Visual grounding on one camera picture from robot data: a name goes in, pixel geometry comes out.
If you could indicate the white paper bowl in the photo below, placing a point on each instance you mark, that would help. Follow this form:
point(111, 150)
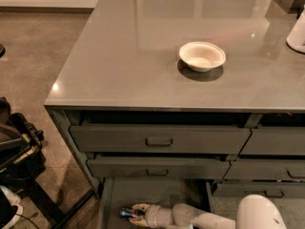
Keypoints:
point(202, 56)

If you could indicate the grey counter cabinet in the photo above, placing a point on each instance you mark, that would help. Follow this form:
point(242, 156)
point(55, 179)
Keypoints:
point(125, 69)

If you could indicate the bottom right grey drawer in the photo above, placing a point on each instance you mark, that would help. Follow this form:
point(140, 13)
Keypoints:
point(266, 189)

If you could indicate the open bottom left drawer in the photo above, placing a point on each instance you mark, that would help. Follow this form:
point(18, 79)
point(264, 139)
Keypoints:
point(120, 193)

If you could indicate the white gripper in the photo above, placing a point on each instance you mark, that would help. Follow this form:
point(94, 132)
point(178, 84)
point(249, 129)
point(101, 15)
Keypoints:
point(157, 215)

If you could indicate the top right grey drawer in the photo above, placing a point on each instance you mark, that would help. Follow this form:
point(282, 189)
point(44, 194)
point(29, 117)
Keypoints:
point(276, 141)

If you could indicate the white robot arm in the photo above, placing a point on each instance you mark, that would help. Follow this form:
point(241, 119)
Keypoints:
point(253, 212)

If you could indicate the blue silver redbull can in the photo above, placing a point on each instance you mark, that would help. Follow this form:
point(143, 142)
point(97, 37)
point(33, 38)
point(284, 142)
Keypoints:
point(129, 213)

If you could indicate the white cylindrical robot base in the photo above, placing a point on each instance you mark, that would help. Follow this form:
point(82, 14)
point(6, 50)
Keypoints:
point(296, 38)

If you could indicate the grey drawer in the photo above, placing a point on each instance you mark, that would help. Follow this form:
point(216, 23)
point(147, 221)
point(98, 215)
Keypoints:
point(139, 166)
point(266, 189)
point(142, 138)
point(251, 169)
point(276, 141)

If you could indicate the top left grey drawer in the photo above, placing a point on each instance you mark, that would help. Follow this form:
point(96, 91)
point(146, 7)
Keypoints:
point(142, 138)

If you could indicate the middle right grey drawer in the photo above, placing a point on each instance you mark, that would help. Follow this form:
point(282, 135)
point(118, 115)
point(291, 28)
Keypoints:
point(251, 169)

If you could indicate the black cart with equipment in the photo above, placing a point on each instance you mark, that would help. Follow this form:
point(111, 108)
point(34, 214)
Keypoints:
point(21, 162)

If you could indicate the middle left grey drawer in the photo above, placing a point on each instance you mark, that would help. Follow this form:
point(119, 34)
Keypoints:
point(139, 166)

